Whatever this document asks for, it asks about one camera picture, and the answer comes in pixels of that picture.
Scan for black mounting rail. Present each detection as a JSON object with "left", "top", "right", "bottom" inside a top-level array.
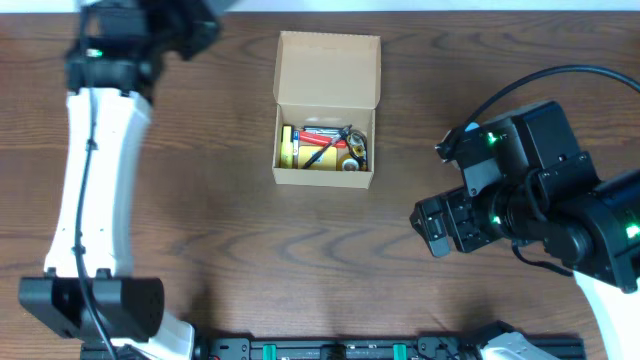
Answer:
[{"left": 79, "top": 336, "right": 587, "bottom": 360}]

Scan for red black stapler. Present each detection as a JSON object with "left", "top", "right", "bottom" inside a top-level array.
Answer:
[{"left": 298, "top": 126, "right": 340, "bottom": 146}]

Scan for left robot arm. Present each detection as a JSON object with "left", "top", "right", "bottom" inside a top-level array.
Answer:
[{"left": 18, "top": 0, "right": 220, "bottom": 359}]

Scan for yellow sticky note pad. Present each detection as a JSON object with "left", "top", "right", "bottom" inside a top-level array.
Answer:
[{"left": 298, "top": 145, "right": 338, "bottom": 171}]

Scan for black pen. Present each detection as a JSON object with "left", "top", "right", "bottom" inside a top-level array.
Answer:
[{"left": 303, "top": 125, "right": 352, "bottom": 169}]

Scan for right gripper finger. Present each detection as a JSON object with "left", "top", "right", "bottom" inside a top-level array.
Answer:
[
  {"left": 409, "top": 197, "right": 444, "bottom": 238},
  {"left": 425, "top": 212, "right": 450, "bottom": 258}
]

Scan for brown cardboard box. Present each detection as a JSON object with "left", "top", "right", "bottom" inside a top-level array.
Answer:
[{"left": 271, "top": 31, "right": 382, "bottom": 189}]

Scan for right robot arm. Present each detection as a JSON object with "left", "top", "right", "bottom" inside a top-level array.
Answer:
[{"left": 410, "top": 101, "right": 639, "bottom": 359}]

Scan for yellow tape roll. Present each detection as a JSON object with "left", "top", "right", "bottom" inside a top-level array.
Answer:
[{"left": 336, "top": 154, "right": 361, "bottom": 172}]

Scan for correction tape dispenser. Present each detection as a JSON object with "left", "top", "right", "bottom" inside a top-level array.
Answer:
[{"left": 346, "top": 130, "right": 368, "bottom": 171}]

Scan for small blue white box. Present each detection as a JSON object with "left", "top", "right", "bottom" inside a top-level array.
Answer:
[{"left": 292, "top": 130, "right": 300, "bottom": 169}]

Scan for yellow highlighter marker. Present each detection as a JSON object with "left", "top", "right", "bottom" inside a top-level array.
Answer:
[{"left": 280, "top": 125, "right": 294, "bottom": 169}]

